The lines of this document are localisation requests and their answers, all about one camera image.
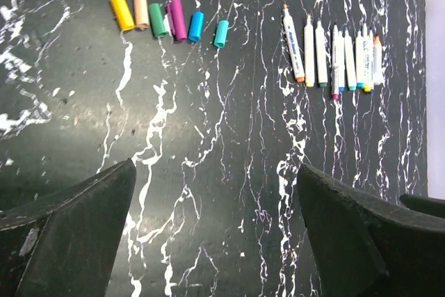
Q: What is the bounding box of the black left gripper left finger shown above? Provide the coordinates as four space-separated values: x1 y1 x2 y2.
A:
1 159 136 296

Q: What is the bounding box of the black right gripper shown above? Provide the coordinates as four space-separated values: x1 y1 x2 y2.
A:
400 194 445 218

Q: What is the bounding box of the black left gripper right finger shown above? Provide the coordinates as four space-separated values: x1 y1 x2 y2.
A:
297 164 444 296

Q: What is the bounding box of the thick orange highlighter pen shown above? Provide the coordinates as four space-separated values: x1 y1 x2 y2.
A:
373 35 384 85

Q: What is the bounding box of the teal marker pen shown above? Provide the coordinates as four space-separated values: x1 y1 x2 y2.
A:
344 28 357 91

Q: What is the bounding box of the yellow tip marker pen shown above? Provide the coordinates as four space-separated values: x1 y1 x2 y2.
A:
364 30 373 93

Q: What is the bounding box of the purple marker pen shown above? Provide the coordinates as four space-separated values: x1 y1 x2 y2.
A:
331 24 339 100

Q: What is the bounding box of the light blue marker pen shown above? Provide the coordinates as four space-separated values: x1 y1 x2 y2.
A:
355 31 364 88

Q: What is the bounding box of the peach marker pen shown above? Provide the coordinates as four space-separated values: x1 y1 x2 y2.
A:
304 15 315 88

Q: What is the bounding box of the dark green marker pen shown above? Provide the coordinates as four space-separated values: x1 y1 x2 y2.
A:
315 20 327 88

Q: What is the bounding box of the yellow orange marker pen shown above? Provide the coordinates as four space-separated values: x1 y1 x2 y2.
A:
283 4 305 83

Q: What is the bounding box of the dark green pen cap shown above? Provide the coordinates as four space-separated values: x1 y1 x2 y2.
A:
148 3 167 38

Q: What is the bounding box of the peach pen cap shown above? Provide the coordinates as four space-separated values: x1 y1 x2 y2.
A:
133 0 149 30

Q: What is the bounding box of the yellow pen cap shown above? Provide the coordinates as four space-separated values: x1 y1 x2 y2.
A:
110 0 135 31

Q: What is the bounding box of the purple pen cap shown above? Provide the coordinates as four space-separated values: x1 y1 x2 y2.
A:
167 0 187 42

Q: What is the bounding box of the teal pen cap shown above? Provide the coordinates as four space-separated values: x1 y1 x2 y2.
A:
213 20 229 49

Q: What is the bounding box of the blue pen cap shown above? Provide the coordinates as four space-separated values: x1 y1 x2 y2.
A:
188 11 204 42

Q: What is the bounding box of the light green marker pen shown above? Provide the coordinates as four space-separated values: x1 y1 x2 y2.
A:
362 23 368 55

